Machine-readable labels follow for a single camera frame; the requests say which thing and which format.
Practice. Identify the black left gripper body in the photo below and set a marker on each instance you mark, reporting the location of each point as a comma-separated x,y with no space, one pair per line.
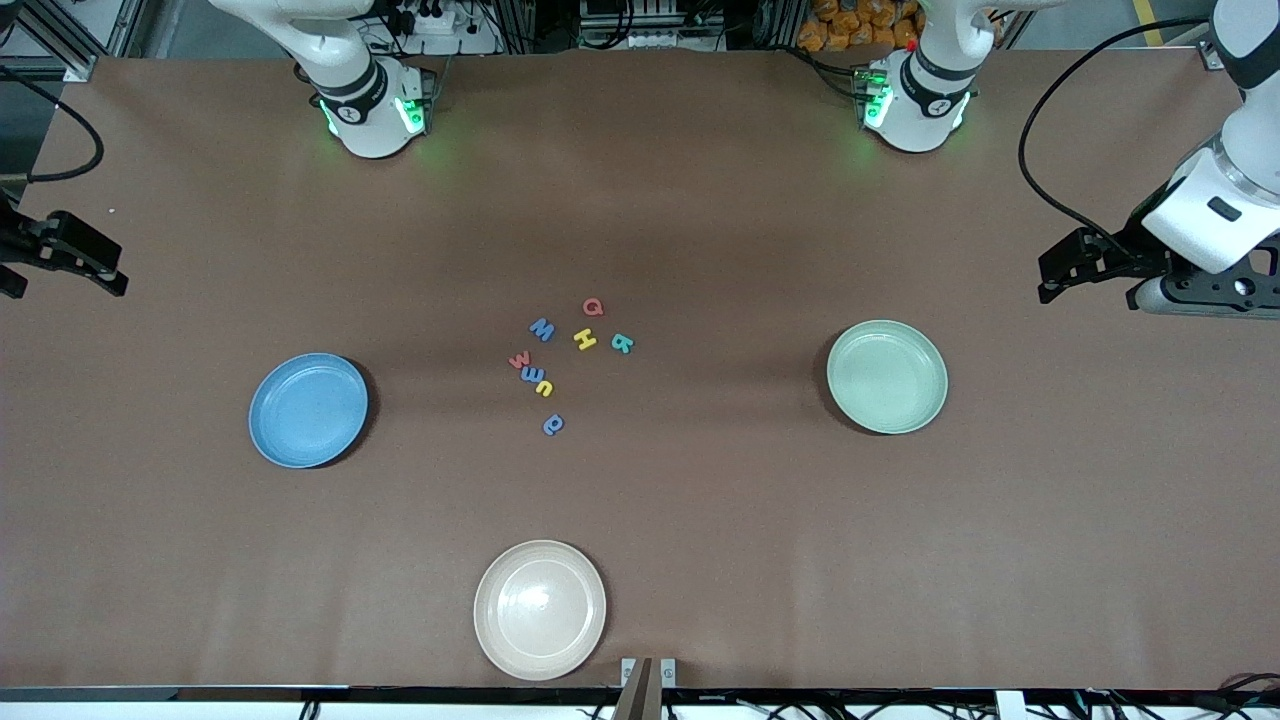
1133,247

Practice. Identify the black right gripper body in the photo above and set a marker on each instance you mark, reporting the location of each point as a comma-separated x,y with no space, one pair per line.
20,245

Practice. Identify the blue foam capital letter W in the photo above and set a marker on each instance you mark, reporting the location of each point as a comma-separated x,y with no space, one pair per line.
542,329

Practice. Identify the teal foam letter R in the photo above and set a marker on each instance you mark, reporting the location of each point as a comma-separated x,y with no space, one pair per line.
622,345

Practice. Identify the blue foam letter a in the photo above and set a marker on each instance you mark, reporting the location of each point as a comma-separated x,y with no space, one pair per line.
548,428

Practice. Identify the yellow foam letter H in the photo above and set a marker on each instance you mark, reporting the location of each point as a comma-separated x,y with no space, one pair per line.
585,340

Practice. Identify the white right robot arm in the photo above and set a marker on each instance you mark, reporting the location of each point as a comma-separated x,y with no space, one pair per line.
370,115

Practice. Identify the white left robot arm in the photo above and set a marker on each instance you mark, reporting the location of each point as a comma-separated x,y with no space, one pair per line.
920,115

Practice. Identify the green plate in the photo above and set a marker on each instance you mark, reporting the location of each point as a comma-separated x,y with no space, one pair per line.
887,377

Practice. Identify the blue plate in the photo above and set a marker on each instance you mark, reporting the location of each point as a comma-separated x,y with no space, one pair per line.
308,410

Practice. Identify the bag of orange fruit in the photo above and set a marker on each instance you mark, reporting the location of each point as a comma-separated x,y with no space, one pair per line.
850,25

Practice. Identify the white power strip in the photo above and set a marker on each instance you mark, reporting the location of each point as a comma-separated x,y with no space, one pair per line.
440,22

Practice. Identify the beige plate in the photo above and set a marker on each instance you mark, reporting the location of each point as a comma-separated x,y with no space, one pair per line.
540,610

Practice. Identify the aluminium frame profile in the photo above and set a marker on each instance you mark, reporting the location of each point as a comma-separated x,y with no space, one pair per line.
80,45
1212,55

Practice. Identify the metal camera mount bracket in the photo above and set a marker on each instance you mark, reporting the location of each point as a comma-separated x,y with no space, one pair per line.
640,690

